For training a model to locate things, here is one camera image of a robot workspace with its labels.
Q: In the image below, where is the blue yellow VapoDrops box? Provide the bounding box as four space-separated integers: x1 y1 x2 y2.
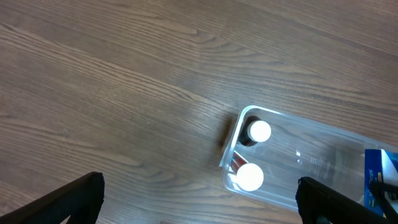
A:
364 149 397 217

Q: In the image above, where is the black tube white cap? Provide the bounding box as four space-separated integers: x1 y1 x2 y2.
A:
238 116 272 146

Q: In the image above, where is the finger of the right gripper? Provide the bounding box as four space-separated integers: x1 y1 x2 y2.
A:
369 182 397 223

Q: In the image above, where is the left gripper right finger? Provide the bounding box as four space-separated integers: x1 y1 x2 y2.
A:
295 177 389 224

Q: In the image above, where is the orange tube white cap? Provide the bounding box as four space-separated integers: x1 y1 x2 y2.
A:
230 152 264 192

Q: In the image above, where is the clear plastic container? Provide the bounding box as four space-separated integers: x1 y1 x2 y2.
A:
220 105 397 211

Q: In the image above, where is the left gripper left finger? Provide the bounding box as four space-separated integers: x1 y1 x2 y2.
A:
1 172 104 224

